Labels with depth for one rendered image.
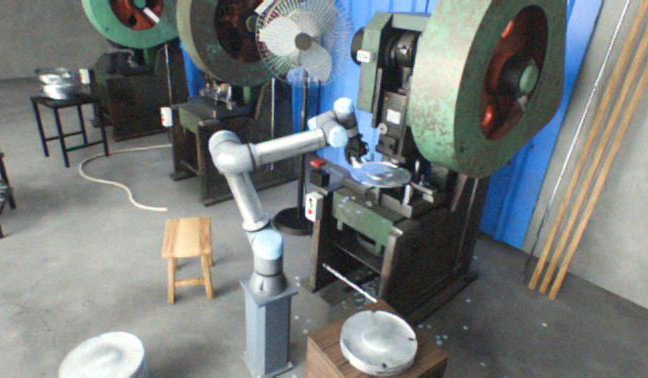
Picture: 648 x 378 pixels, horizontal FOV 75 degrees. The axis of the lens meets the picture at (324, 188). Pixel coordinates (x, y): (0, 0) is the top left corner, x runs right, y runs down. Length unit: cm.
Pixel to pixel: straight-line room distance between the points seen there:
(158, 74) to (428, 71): 374
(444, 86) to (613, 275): 204
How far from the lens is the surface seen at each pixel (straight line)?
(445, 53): 146
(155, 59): 491
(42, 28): 794
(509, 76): 172
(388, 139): 200
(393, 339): 173
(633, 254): 309
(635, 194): 297
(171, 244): 234
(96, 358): 196
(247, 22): 290
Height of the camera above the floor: 160
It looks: 26 degrees down
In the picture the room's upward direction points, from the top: 4 degrees clockwise
